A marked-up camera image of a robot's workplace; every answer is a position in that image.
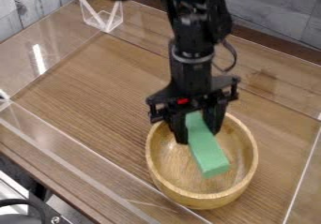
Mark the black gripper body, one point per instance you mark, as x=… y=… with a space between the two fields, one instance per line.
x=192 y=82

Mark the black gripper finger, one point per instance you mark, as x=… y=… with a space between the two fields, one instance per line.
x=215 y=114
x=179 y=126

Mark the green rectangular block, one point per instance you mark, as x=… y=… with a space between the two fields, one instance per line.
x=207 y=151

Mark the light wooden bowl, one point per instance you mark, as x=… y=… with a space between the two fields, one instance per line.
x=177 y=176

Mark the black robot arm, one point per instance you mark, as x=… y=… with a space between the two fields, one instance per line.
x=201 y=24

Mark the red egg-shaped ball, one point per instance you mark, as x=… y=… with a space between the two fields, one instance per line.
x=183 y=101

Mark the clear acrylic corner bracket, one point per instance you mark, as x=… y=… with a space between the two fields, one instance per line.
x=104 y=20

